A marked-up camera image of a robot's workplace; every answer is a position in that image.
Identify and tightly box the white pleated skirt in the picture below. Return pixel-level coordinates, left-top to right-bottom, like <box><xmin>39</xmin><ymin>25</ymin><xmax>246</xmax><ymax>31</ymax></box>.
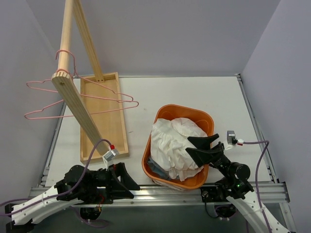
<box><xmin>150</xmin><ymin>117</ymin><xmax>207</xmax><ymax>181</ymax></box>

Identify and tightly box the pink wire hanger front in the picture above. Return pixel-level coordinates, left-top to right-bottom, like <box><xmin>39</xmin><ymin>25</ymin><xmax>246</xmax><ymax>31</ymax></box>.
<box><xmin>24</xmin><ymin>93</ymin><xmax>139</xmax><ymax>120</ymax></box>

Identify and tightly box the pink wire hanger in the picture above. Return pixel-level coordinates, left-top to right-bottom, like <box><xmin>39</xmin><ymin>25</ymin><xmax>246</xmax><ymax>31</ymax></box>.
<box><xmin>24</xmin><ymin>93</ymin><xmax>139</xmax><ymax>120</ymax></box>
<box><xmin>26</xmin><ymin>50</ymin><xmax>139</xmax><ymax>105</ymax></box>

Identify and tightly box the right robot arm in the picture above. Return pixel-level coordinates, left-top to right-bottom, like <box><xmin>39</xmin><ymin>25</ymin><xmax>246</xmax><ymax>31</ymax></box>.
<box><xmin>186</xmin><ymin>131</ymin><xmax>290</xmax><ymax>233</ymax></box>

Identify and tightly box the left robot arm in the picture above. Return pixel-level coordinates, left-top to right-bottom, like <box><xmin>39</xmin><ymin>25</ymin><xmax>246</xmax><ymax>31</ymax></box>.
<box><xmin>3</xmin><ymin>163</ymin><xmax>140</xmax><ymax>232</ymax></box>

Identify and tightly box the orange plastic basket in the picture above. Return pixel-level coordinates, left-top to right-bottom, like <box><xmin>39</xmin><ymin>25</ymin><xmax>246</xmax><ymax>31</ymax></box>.
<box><xmin>141</xmin><ymin>104</ymin><xmax>214</xmax><ymax>190</ymax></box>

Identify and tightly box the wooden clothes rack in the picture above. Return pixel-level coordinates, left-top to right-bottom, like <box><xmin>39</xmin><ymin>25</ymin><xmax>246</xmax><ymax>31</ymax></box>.
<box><xmin>52</xmin><ymin>0</ymin><xmax>130</xmax><ymax>162</ymax></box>

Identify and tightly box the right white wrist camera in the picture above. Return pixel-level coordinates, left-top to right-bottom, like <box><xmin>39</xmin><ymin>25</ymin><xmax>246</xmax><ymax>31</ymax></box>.
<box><xmin>223</xmin><ymin>130</ymin><xmax>244</xmax><ymax>150</ymax></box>

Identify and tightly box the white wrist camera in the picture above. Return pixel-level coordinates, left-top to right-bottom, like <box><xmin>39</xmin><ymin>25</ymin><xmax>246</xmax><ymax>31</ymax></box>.
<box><xmin>102</xmin><ymin>149</ymin><xmax>119</xmax><ymax>169</ymax></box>
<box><xmin>223</xmin><ymin>130</ymin><xmax>244</xmax><ymax>150</ymax></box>

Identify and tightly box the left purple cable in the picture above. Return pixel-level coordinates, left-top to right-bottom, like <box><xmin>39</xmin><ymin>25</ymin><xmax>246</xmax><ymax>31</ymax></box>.
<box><xmin>0</xmin><ymin>139</ymin><xmax>115</xmax><ymax>229</ymax></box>

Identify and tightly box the purple cable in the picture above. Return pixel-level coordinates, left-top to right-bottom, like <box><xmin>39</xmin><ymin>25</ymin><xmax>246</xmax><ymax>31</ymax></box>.
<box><xmin>0</xmin><ymin>139</ymin><xmax>115</xmax><ymax>229</ymax></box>
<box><xmin>237</xmin><ymin>140</ymin><xmax>273</xmax><ymax>233</ymax></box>

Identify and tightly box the aluminium mounting rail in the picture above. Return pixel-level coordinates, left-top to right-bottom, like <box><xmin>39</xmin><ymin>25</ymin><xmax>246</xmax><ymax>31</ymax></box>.
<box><xmin>29</xmin><ymin>76</ymin><xmax>290</xmax><ymax>206</ymax></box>

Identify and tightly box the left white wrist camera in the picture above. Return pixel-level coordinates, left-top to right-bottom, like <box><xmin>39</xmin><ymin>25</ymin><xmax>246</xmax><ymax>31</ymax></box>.
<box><xmin>102</xmin><ymin>149</ymin><xmax>119</xmax><ymax>169</ymax></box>

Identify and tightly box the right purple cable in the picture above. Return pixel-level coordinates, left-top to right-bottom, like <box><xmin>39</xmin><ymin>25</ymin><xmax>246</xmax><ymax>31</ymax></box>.
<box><xmin>237</xmin><ymin>140</ymin><xmax>273</xmax><ymax>233</ymax></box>

